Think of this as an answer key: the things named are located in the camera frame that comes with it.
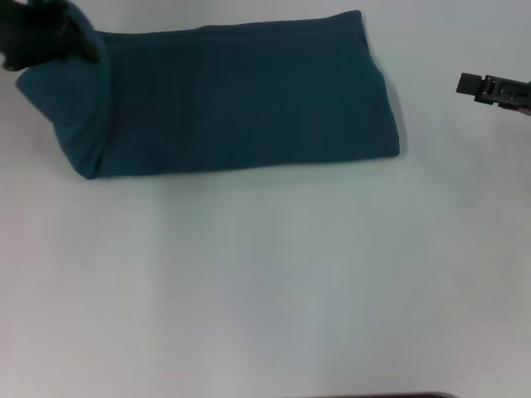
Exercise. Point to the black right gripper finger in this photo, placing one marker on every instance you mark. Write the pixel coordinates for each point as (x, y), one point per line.
(469, 85)

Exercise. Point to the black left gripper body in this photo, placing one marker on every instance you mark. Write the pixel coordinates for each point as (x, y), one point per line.
(29, 33)

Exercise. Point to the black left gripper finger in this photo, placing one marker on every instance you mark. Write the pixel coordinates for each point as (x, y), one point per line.
(85, 45)

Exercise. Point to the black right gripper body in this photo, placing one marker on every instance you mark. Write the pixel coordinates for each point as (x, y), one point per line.
(510, 93)

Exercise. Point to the teal blue printed t-shirt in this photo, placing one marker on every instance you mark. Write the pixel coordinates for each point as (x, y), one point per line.
(249, 95)

